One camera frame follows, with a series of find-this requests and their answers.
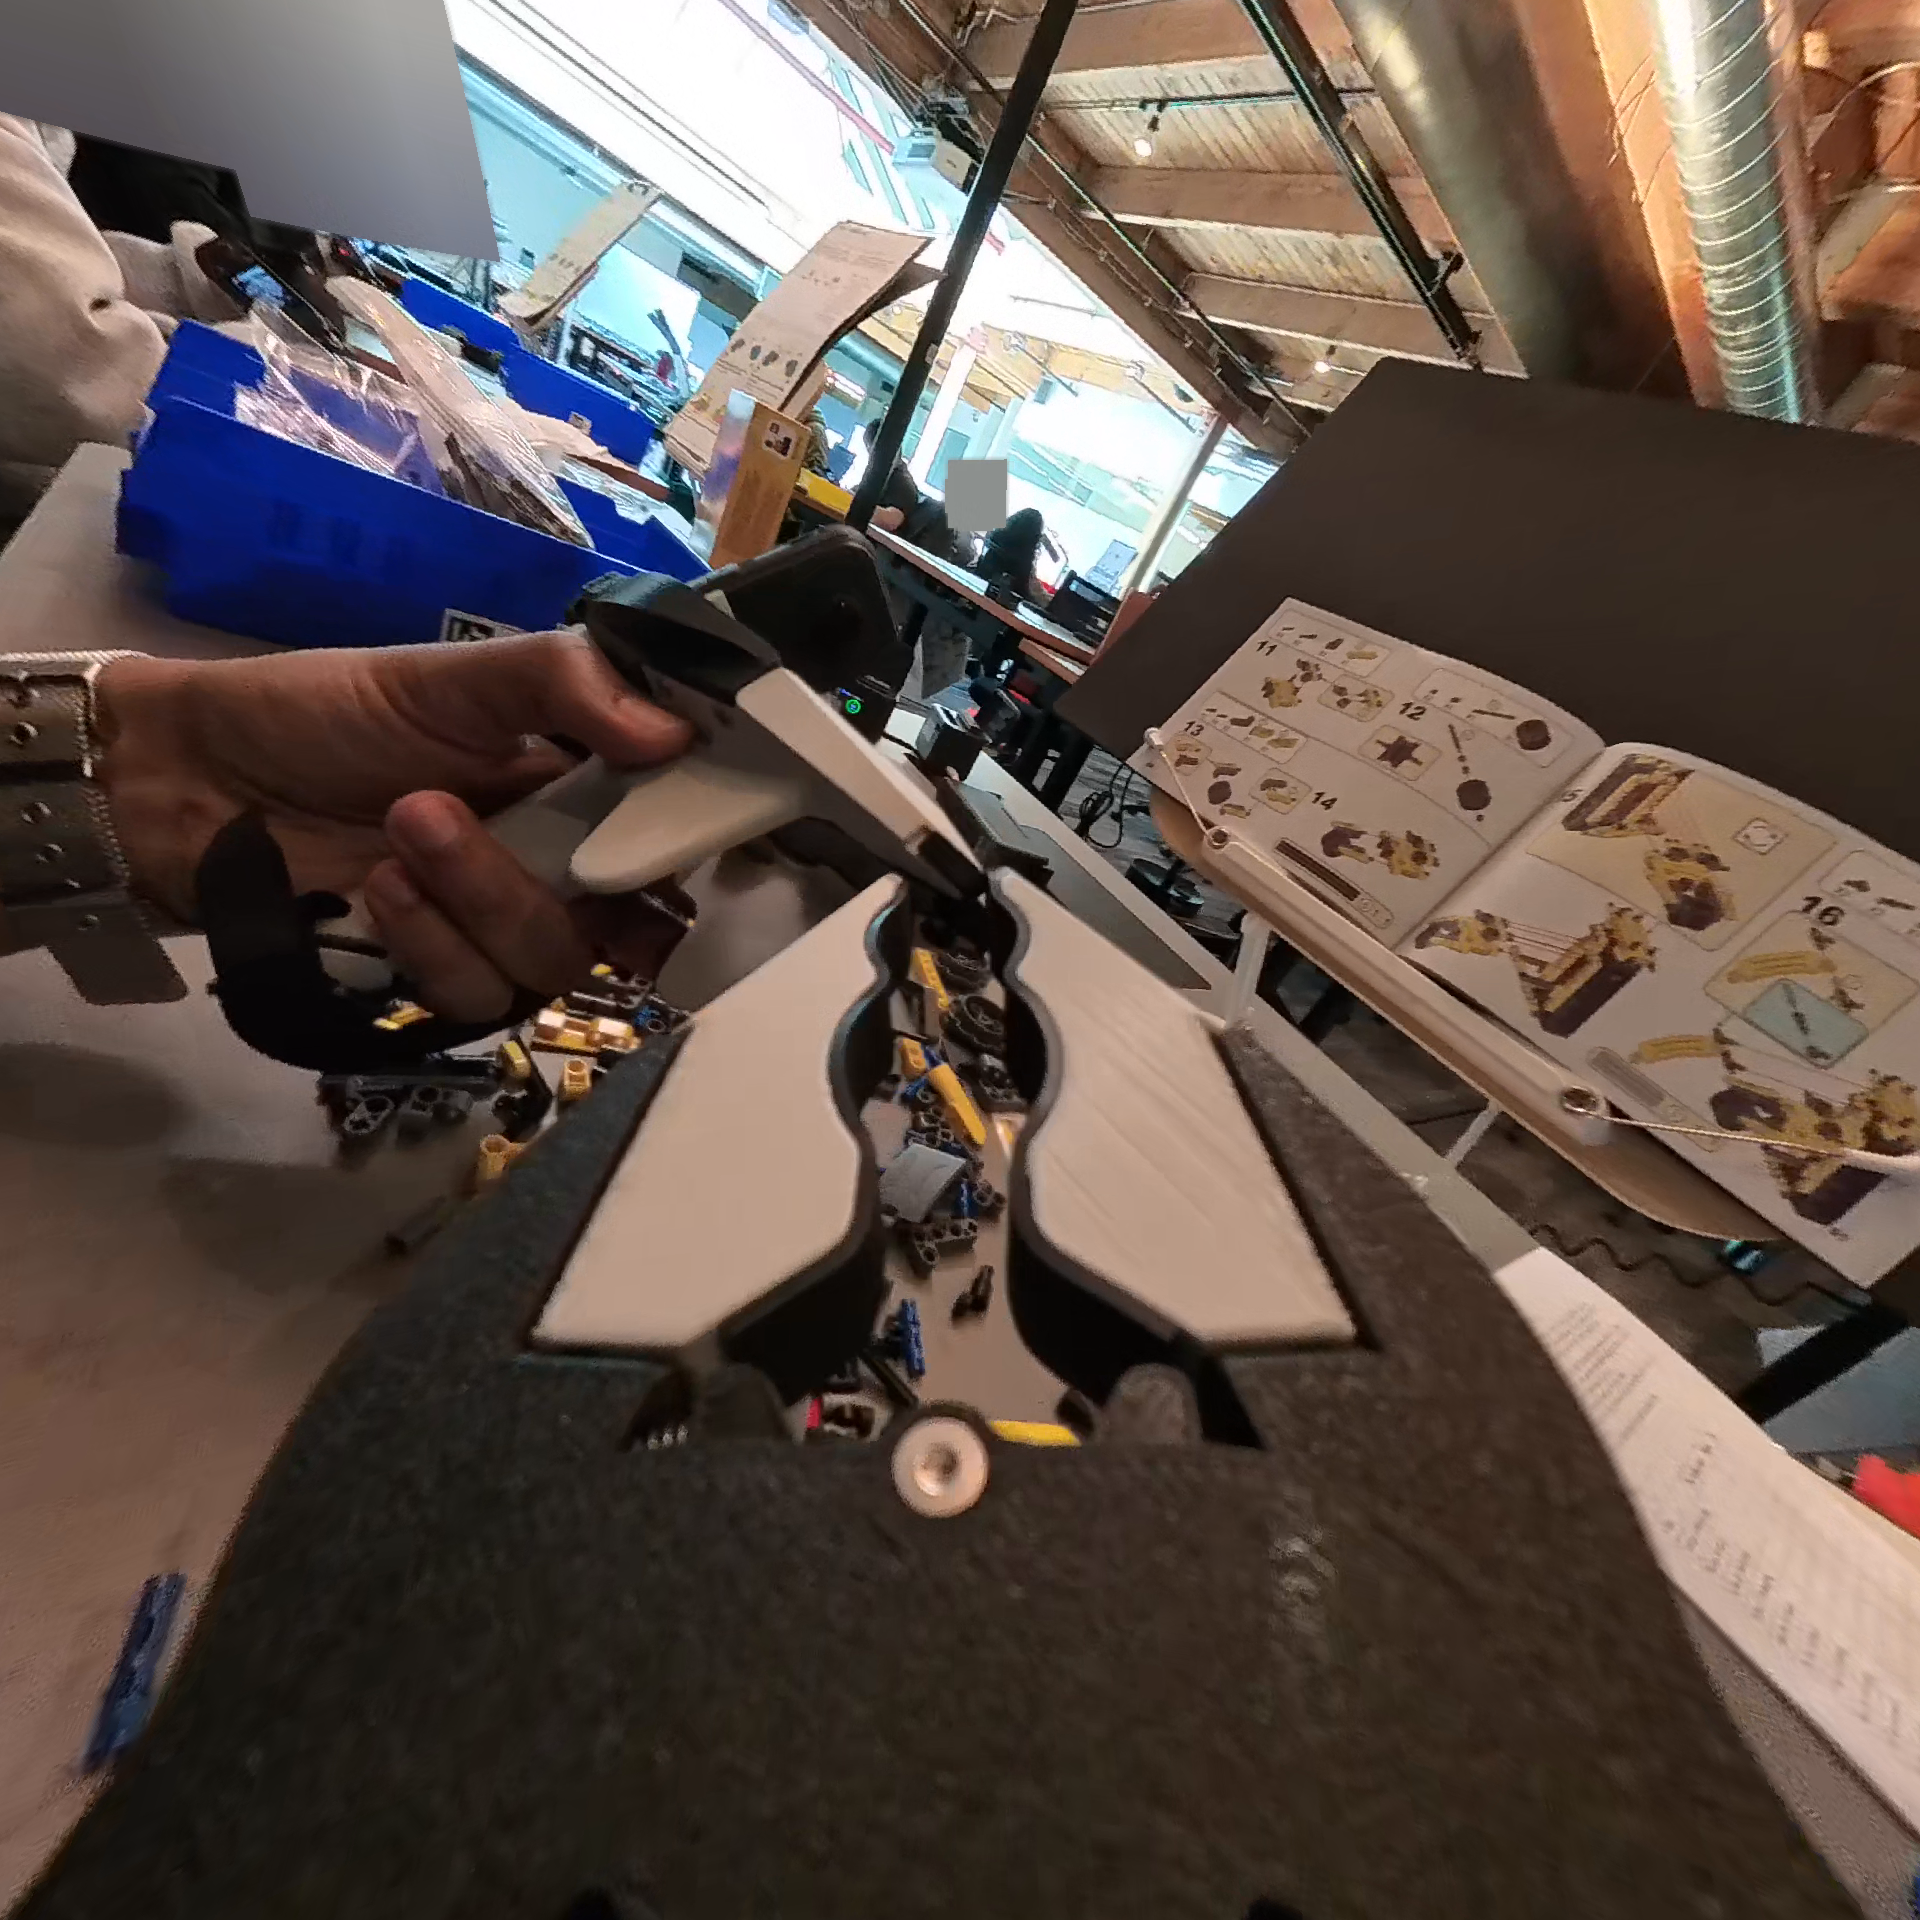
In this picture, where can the clear plastic bag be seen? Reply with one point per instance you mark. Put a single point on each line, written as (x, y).
(420, 405)

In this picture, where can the open instruction booklet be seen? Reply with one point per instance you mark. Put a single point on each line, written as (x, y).
(1651, 930)

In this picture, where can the tall cardboard box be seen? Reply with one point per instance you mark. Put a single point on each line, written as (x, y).
(759, 465)

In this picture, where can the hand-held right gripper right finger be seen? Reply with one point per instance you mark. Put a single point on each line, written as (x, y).
(1184, 1185)

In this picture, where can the black charger with green light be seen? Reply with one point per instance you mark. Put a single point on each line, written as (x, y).
(870, 704)

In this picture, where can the dark partition panel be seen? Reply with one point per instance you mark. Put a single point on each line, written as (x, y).
(1500, 511)

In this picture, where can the silver ventilation duct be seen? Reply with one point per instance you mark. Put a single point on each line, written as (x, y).
(1725, 211)

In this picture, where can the white book stand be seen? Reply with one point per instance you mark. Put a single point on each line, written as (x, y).
(1395, 975)

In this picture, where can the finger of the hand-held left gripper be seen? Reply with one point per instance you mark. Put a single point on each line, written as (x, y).
(841, 773)

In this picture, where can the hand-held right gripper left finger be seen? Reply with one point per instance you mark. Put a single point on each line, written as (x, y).
(720, 1185)

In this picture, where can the black pole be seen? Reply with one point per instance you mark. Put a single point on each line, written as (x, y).
(960, 254)

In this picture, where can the person's left hand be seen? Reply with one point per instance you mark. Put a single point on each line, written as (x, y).
(301, 735)

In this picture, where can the pile of toy building pieces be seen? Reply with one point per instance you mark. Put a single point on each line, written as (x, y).
(931, 1185)

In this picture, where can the printed paper sheet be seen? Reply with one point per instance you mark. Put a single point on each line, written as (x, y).
(1725, 1501)

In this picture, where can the blue plastic bin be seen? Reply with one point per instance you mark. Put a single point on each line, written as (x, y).
(301, 541)
(585, 405)

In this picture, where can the blue tape strip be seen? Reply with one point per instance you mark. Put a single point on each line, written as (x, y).
(135, 1664)

